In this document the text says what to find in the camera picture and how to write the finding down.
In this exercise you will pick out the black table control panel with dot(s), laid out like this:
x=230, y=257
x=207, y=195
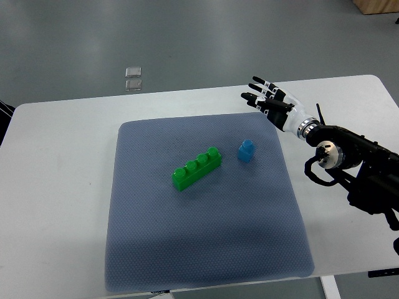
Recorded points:
x=383, y=273

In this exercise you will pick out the white table leg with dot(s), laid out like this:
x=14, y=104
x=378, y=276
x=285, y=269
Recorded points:
x=330, y=287

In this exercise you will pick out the dark object at left edge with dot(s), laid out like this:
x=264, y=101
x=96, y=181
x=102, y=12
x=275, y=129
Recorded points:
x=6, y=113

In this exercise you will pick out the wooden box corner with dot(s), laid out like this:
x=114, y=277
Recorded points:
x=368, y=7

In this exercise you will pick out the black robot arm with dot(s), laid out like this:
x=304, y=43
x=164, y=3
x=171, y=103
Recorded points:
x=366, y=170

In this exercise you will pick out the upper metal floor plate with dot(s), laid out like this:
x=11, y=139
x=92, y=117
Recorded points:
x=132, y=72

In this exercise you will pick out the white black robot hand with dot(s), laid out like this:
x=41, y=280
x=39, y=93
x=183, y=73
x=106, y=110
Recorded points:
x=281, y=108

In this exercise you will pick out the blue-grey mesh mat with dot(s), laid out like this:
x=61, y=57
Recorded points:
x=239, y=223

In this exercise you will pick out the small blue block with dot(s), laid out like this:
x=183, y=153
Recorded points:
x=246, y=151

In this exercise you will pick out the long green block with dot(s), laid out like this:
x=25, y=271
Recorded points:
x=194, y=170

